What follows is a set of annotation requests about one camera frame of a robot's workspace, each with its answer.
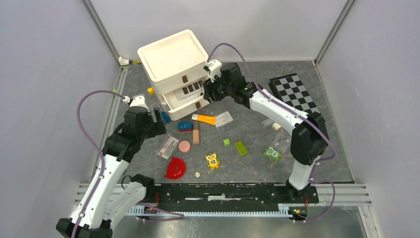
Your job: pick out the white corner block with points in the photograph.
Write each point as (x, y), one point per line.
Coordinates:
(123, 62)

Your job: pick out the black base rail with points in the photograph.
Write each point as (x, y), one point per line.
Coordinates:
(227, 197)

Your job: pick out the pink round sponge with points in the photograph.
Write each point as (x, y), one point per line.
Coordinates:
(184, 146)

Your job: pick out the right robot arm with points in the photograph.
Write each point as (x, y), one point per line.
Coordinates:
(308, 133)

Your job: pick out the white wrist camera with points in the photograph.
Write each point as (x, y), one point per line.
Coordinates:
(212, 69)
(136, 101)

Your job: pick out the clear plastic bag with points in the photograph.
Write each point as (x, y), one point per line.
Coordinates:
(282, 141)

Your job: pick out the lime green flat brick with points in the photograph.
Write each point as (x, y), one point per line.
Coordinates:
(240, 147)

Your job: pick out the white three-drawer organizer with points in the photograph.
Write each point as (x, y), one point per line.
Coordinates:
(171, 63)

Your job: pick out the yellow small cube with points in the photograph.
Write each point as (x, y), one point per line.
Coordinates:
(150, 91)

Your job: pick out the red arch brick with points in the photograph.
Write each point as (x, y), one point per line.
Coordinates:
(175, 169)

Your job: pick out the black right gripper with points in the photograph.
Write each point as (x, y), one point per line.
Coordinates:
(209, 87)

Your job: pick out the beige foundation bottle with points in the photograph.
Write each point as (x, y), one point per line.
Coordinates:
(196, 133)

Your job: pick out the black grey chessboard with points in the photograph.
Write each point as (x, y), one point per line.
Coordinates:
(291, 90)

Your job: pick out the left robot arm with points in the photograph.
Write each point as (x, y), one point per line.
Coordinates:
(95, 216)

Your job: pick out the small lime green cube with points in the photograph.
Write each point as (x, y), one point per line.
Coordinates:
(226, 142)

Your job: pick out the orange cream tube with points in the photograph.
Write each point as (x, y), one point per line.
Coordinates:
(203, 118)

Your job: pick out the blue flat brick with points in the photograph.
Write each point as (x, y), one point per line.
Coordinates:
(165, 117)

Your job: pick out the yellow owl brick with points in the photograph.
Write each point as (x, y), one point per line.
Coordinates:
(212, 161)

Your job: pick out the false eyelash case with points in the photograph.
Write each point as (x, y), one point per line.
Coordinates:
(168, 146)

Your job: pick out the beige small block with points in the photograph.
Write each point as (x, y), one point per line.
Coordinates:
(276, 126)

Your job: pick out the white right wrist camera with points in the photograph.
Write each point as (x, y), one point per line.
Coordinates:
(212, 69)

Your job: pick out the eyeshadow palette in drawer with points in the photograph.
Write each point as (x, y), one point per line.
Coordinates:
(189, 90)

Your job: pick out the clear packet white strips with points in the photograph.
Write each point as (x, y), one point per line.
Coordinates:
(223, 119)

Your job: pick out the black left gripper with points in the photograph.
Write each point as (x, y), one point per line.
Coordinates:
(158, 127)

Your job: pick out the small glass bottle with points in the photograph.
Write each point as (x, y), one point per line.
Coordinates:
(266, 123)

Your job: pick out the blue red duplo brick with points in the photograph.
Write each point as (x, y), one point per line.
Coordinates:
(185, 126)

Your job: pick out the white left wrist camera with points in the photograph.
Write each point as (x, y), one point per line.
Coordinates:
(136, 101)

